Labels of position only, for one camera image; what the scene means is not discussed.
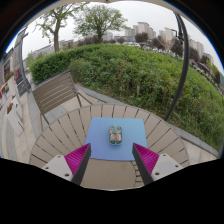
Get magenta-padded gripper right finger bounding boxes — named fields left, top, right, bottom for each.
left=131, top=142, right=184, bottom=186

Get grey slatted outdoor chair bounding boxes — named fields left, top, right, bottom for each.
left=31, top=70, right=105, bottom=125

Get round leafy green tree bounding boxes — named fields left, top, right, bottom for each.
left=73, top=4, right=128, bottom=43

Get blue rectangular mouse pad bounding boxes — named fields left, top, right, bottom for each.
left=84, top=116, right=149, bottom=162

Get tall dark sign pillar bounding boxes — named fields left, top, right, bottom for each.
left=11, top=27, right=33, bottom=98

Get distant high-rise buildings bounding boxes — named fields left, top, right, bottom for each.
left=29, top=21, right=216, bottom=66

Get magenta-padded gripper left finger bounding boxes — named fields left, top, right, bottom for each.
left=42, top=142, right=92, bottom=186

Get curved black umbrella pole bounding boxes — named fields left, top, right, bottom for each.
left=163, top=12, right=191, bottom=123

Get tall thin-trunked tree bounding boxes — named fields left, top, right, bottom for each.
left=34, top=2, right=88, bottom=54

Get transparent green computer mouse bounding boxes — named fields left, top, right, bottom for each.
left=108, top=124, right=124, bottom=146

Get green trimmed hedge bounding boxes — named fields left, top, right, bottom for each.
left=29, top=43, right=224, bottom=152

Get white flower planter box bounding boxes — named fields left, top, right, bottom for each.
left=5, top=99, right=25, bottom=136

